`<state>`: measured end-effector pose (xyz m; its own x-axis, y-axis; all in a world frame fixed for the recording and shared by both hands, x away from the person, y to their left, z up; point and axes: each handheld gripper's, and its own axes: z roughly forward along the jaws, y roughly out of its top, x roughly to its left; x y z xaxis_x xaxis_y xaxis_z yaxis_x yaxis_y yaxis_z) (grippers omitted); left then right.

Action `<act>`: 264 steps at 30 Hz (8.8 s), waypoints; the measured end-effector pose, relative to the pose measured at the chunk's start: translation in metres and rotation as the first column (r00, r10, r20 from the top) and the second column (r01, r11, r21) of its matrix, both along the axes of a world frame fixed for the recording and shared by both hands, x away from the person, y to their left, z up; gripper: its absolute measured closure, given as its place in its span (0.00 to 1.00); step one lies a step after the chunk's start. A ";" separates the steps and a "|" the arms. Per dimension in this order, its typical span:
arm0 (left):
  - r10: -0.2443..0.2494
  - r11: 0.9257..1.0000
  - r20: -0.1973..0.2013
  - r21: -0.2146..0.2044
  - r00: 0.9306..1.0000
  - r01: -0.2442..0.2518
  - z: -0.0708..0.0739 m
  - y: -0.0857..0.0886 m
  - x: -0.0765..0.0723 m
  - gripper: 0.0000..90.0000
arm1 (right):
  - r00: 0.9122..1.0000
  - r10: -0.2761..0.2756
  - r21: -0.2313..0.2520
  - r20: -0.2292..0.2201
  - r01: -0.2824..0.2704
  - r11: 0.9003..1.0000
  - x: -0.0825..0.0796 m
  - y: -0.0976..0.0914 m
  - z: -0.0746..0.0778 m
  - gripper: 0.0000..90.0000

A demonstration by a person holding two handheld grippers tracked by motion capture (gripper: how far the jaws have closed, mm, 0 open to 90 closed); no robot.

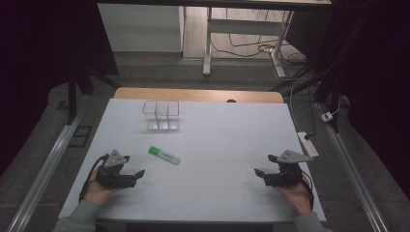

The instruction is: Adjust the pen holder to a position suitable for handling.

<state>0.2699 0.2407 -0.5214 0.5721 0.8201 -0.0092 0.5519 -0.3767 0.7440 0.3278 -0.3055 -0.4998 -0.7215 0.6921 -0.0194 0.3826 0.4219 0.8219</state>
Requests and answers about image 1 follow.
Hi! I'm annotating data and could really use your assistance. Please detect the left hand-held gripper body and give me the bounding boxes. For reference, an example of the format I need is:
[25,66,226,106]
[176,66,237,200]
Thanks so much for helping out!
[96,149,138,189]

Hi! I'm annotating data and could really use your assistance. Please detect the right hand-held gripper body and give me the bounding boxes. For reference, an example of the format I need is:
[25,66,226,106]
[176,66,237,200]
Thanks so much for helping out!
[263,149,314,189]

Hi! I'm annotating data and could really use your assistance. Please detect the green highlighter pen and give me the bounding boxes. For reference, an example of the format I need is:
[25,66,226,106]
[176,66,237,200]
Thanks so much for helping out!
[148,145,182,166]

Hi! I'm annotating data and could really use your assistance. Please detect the clear acrylic pen holder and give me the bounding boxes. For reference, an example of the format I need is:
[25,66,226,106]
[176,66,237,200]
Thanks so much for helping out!
[142,100,181,131]

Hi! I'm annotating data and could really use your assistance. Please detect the person's left hand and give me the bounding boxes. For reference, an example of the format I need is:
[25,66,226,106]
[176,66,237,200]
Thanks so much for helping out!
[83,167,124,207]

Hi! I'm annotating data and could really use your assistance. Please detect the person's right hand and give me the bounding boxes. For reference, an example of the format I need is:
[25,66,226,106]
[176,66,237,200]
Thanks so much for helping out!
[274,173,313,217]

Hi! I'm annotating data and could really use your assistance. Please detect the white power strip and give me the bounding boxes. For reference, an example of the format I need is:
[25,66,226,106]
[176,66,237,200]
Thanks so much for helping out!
[297,130,320,159]

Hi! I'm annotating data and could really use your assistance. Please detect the black floor plate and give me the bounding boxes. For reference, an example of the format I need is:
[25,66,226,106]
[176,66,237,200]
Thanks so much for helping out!
[68,125,94,149]

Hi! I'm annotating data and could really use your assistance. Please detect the white table mat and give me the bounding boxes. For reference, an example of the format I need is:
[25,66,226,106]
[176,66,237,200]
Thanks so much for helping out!
[58,98,327,224]

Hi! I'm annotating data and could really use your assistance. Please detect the small white adapter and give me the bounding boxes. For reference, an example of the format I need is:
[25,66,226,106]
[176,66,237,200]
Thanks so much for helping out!
[320,100,341,123]

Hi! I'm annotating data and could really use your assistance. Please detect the black metal stand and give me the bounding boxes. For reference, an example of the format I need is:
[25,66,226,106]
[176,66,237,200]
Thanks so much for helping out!
[65,62,123,126]

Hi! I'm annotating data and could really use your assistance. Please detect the white panel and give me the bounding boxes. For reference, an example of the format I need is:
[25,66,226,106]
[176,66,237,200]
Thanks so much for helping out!
[97,3,186,53]

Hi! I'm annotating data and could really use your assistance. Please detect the dark curtain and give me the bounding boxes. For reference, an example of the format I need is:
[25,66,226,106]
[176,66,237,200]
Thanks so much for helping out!
[284,0,410,201]
[0,0,120,177]

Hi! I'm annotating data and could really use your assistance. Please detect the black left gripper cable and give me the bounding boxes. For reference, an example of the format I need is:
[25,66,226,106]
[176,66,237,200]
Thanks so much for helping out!
[78,153,110,203]

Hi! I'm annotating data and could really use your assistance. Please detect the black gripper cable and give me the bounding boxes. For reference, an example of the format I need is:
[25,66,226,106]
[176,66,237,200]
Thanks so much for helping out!
[301,169,315,211]
[78,153,110,203]

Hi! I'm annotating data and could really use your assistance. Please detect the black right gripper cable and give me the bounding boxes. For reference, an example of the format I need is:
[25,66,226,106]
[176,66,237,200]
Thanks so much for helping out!
[301,169,315,211]

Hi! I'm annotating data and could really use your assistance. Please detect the white power strip cable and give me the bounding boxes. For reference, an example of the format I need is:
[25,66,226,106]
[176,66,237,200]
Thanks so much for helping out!
[288,84,303,133]

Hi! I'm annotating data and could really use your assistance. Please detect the aluminium rail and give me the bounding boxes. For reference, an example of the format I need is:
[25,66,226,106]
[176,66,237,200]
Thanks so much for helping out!
[5,108,85,232]
[316,101,390,232]

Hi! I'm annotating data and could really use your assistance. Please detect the black floor cable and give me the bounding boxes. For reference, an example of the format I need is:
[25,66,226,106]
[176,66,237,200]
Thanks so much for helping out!
[211,8,282,60]

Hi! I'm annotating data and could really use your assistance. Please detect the white desk frame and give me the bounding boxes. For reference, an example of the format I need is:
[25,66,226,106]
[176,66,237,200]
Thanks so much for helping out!
[202,6,295,79]

